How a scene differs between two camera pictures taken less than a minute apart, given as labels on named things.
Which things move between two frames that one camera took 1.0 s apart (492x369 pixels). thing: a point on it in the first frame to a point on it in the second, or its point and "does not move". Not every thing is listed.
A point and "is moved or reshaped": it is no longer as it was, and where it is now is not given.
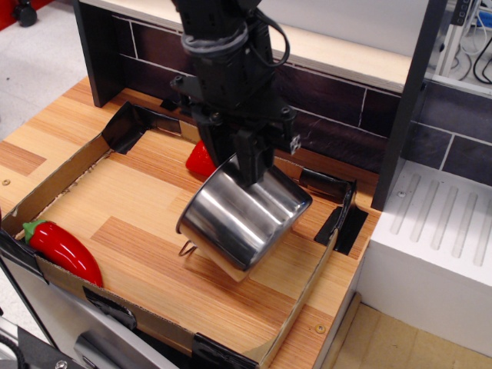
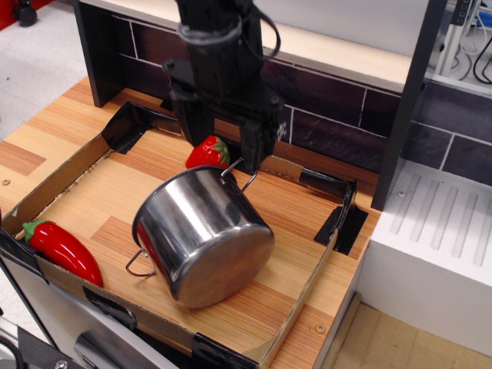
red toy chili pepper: x=55 y=244 does not move
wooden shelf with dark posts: x=357 y=73 does not move
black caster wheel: x=24 y=13 does not move
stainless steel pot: x=242 y=225 is moved or reshaped
